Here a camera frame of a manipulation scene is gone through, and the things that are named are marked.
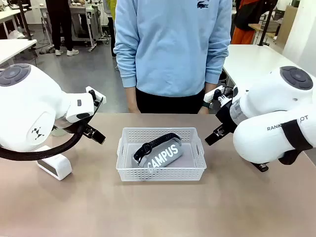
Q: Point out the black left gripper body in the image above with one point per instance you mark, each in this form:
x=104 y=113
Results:
x=70 y=126

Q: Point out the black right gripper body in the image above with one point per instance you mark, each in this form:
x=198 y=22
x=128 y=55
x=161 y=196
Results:
x=225 y=117

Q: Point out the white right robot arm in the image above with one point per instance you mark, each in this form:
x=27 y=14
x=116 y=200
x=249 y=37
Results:
x=266 y=108

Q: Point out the person's left forearm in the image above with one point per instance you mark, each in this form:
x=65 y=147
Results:
x=209 y=87

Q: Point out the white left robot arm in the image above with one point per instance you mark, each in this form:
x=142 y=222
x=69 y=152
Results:
x=29 y=111

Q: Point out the person's right forearm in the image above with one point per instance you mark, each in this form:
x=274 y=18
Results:
x=131 y=92

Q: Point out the white perforated plastic basket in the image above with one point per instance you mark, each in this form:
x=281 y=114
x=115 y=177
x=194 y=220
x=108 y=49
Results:
x=160 y=174

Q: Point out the person's left hand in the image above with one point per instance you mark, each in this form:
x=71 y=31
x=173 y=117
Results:
x=206 y=111

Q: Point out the person's right hand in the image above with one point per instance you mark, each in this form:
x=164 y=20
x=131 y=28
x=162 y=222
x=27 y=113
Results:
x=132 y=106

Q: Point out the black wristwatch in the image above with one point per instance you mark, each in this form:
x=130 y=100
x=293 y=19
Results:
x=207 y=105

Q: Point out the white box with dark face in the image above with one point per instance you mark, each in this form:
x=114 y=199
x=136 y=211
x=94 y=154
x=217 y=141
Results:
x=59 y=165

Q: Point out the grey CAMPUS pouch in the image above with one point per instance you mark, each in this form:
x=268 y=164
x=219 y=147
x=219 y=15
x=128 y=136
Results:
x=170 y=154

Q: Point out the grey black pencil case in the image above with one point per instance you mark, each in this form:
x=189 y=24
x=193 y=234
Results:
x=158 y=143

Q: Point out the white side table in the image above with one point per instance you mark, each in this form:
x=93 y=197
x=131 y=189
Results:
x=12 y=48
x=251 y=56

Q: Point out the person in orange clothes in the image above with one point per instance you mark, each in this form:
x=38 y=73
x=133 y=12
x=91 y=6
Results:
x=243 y=34

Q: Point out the person in light blue sweater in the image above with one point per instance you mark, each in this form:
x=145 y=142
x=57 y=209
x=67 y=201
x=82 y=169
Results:
x=170 y=49

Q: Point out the black stand pole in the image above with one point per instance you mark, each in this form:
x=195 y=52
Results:
x=26 y=24
x=266 y=24

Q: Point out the person in black trousers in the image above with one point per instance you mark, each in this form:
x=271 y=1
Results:
x=61 y=24

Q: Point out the brown cardboard box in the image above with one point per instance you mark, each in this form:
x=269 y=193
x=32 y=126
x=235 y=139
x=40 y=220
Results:
x=287 y=24

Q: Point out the background workbench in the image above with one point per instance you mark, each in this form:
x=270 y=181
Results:
x=84 y=10

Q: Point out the person in yellow top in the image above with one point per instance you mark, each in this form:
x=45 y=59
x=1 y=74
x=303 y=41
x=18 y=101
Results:
x=112 y=10

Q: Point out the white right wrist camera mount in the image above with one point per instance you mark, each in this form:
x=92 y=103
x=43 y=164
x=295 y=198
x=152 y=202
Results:
x=209 y=95

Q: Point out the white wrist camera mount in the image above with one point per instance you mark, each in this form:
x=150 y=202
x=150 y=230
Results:
x=209 y=95
x=98 y=95

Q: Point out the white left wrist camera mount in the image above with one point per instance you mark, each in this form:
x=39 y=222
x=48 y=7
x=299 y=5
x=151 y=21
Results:
x=98 y=95

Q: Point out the black metal bracket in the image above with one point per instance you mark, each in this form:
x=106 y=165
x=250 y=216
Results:
x=261 y=167

